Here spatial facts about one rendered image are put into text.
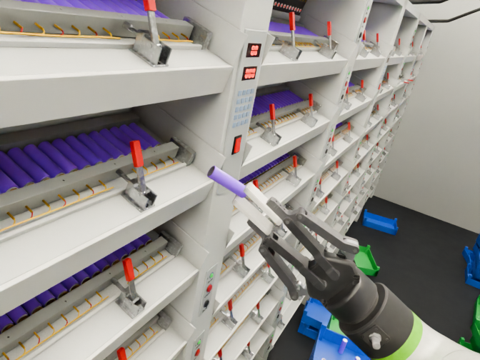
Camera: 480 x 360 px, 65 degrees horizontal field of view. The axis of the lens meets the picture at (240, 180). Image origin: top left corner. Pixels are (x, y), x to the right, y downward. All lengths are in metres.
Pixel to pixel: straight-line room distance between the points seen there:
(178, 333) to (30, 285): 0.49
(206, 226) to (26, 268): 0.35
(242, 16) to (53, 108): 0.32
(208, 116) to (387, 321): 0.40
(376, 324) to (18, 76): 0.49
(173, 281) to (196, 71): 0.38
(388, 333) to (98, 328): 0.41
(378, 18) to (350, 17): 0.70
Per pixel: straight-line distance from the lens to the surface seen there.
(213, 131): 0.63
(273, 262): 0.56
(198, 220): 0.70
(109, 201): 0.53
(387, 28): 1.94
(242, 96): 0.63
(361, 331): 0.57
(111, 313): 0.64
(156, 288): 0.69
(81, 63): 0.41
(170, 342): 0.87
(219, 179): 0.51
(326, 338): 1.63
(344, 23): 1.26
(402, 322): 0.59
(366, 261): 3.14
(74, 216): 0.50
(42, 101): 0.37
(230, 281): 1.03
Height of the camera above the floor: 1.58
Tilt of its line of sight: 24 degrees down
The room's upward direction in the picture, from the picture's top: 11 degrees clockwise
